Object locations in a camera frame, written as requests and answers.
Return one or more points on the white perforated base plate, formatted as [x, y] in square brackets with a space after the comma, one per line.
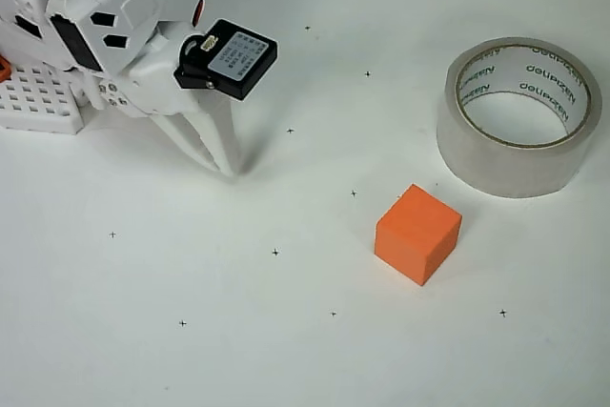
[38, 107]

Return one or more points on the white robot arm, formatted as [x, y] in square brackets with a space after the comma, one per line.
[128, 2]

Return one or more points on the clear packing tape roll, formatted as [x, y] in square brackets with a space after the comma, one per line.
[505, 164]

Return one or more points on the orange clamp piece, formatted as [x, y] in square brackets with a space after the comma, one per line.
[4, 68]

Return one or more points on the orange cube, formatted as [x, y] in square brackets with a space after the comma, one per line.
[414, 235]

